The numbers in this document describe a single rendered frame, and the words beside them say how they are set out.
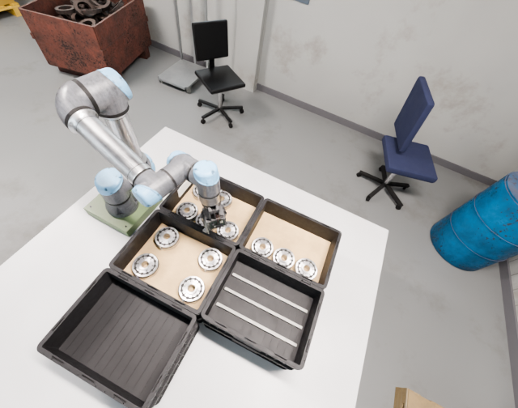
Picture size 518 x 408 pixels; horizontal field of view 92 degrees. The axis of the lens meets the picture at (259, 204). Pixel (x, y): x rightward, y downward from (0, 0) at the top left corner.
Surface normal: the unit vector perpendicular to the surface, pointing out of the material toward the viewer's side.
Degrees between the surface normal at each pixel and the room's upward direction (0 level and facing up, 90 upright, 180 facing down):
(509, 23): 90
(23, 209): 0
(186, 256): 0
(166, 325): 0
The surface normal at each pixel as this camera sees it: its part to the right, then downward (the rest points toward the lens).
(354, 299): 0.14, -0.55
